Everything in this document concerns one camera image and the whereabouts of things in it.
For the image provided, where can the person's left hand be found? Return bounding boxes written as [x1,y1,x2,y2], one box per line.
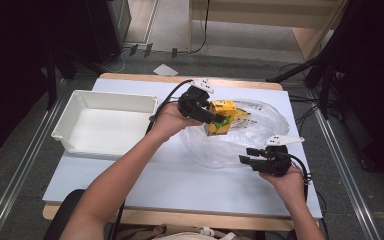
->
[150,101,204,142]

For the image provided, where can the right hand-held gripper black cable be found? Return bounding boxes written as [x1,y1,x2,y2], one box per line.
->
[288,153,328,218]

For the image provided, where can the metal floor rail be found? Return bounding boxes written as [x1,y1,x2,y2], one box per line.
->
[313,108,382,240]
[0,79,68,240]

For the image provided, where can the clear plastic bag yellow smiley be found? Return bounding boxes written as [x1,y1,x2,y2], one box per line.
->
[182,98,292,170]

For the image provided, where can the white table cover sheet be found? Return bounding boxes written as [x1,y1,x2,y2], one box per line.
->
[42,77,324,219]

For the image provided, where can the thin black hanging cable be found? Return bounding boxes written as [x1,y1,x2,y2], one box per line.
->
[191,0,212,55]

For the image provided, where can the person's right hand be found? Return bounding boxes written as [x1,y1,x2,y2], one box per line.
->
[259,166,307,208]

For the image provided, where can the black floor cables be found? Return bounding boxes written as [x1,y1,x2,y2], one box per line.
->
[288,94,323,134]

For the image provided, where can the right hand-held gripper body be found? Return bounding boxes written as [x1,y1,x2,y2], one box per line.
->
[250,134,306,178]

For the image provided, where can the white plastic bin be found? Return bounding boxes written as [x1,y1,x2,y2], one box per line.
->
[50,89,159,160]

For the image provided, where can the left hand-held gripper black cable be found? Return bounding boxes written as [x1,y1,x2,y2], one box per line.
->
[111,78,194,240]

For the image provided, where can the black chair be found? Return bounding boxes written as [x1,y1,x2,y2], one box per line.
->
[42,188,87,240]

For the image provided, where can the wooden table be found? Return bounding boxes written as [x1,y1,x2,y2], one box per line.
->
[42,72,324,233]

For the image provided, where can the wooden shelf frame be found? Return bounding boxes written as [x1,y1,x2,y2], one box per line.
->
[187,0,352,63]

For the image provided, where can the hand-held gripper black cable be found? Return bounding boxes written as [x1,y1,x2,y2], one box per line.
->
[111,78,194,240]
[288,153,328,218]

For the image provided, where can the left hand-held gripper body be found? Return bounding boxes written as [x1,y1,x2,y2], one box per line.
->
[178,77,215,119]

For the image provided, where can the yellow drink carton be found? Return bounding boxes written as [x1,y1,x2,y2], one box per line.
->
[203,99,238,138]

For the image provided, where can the person's beige clothing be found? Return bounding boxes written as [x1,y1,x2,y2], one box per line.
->
[114,223,258,240]

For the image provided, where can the white paper sheet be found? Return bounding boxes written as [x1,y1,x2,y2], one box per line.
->
[152,63,180,77]

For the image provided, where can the black metal stand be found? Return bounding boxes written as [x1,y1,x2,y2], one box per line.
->
[265,49,336,120]
[44,49,60,112]

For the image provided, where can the black cabinet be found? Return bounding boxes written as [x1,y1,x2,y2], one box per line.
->
[85,0,133,65]

